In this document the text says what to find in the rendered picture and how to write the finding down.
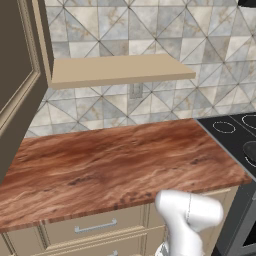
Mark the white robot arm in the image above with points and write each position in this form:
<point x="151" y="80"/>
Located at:
<point x="186" y="216"/>

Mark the black stove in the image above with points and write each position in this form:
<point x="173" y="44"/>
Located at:
<point x="233" y="140"/>

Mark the beige drawer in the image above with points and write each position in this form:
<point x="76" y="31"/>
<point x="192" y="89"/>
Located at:
<point x="100" y="248"/>
<point x="96" y="224"/>

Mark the beige wall shelf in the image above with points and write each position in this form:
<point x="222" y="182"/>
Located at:
<point x="116" y="70"/>

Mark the black range hood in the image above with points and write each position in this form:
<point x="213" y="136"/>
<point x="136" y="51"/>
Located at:
<point x="247" y="3"/>

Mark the beige lower drawer front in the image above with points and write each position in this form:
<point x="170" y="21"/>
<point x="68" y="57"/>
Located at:
<point x="100" y="248"/>

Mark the grey wall outlet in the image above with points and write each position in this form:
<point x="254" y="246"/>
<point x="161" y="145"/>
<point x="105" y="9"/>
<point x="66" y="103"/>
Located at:
<point x="136" y="90"/>

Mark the tall brown cabinet door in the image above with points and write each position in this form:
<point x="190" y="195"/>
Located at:
<point x="18" y="83"/>

